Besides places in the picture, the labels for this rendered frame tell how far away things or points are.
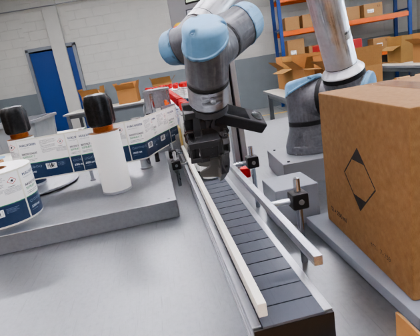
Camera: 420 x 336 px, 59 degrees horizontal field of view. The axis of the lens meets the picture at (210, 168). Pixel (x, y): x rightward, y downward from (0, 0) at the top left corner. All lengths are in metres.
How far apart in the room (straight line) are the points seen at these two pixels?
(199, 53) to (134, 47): 8.35
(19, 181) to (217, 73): 0.68
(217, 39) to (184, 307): 0.43
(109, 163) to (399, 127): 0.82
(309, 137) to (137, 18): 8.00
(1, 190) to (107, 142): 0.30
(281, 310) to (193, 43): 0.41
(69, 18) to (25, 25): 0.97
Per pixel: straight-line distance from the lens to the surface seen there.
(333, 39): 1.06
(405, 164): 0.53
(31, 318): 0.78
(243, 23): 0.69
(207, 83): 0.64
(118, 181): 1.14
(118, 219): 1.01
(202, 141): 0.71
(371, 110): 0.59
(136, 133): 1.35
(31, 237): 1.07
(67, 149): 1.38
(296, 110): 1.17
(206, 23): 0.62
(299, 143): 1.18
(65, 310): 0.76
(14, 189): 1.12
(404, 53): 6.21
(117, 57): 9.01
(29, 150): 1.42
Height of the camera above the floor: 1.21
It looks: 15 degrees down
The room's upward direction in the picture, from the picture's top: 10 degrees counter-clockwise
